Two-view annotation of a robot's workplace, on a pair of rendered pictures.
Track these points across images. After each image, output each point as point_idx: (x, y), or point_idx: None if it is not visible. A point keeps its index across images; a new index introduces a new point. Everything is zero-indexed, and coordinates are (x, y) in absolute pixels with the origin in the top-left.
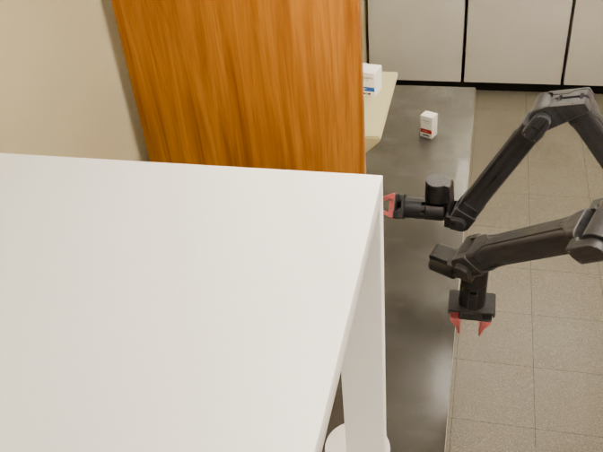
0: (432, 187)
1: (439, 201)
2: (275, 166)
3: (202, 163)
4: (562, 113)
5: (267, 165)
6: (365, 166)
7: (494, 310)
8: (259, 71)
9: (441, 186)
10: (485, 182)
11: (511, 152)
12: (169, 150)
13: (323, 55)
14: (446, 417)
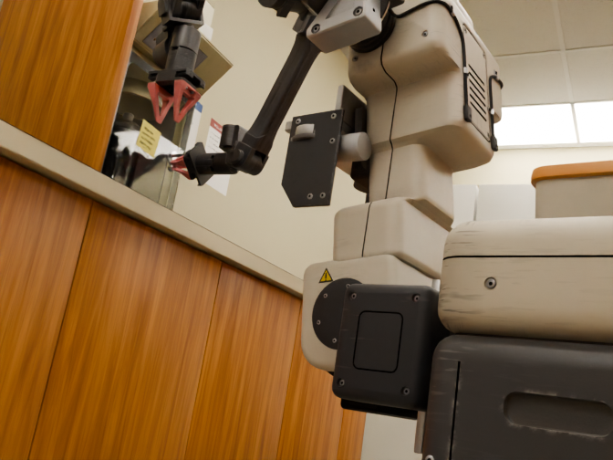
0: (224, 126)
1: (228, 141)
2: (77, 3)
3: (29, 13)
4: None
5: (72, 4)
6: (142, 0)
7: (191, 69)
8: None
9: (232, 124)
10: (265, 104)
11: (288, 63)
12: (14, 6)
13: None
14: (89, 166)
